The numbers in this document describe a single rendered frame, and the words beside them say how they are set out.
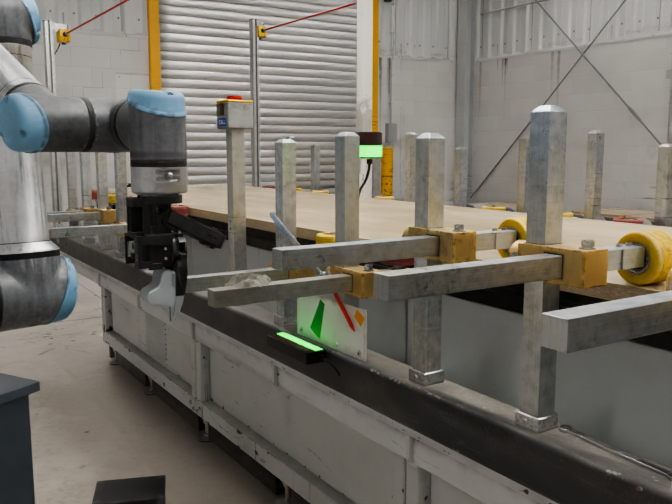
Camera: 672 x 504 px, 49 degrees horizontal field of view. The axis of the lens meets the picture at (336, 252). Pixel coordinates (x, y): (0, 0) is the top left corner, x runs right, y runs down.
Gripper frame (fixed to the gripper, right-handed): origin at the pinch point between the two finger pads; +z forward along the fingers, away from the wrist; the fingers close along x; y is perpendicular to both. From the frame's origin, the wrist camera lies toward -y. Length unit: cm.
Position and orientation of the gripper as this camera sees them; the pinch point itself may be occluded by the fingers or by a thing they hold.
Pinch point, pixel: (176, 313)
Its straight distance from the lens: 127.3
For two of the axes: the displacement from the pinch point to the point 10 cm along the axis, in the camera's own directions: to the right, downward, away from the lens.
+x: 5.4, 1.2, -8.3
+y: -8.4, 0.7, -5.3
